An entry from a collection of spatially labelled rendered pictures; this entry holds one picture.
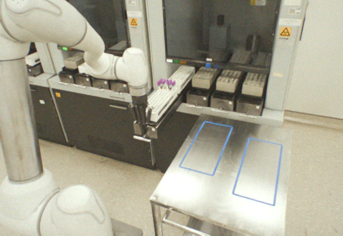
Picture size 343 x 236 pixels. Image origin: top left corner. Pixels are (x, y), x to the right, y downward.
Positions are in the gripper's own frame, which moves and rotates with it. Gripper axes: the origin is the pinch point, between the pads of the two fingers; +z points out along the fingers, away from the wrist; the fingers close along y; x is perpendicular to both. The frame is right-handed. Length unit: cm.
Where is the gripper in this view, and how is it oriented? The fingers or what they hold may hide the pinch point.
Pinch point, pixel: (143, 128)
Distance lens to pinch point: 138.1
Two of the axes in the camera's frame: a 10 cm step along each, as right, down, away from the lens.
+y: -9.2, -1.7, 3.5
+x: -3.9, 5.0, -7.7
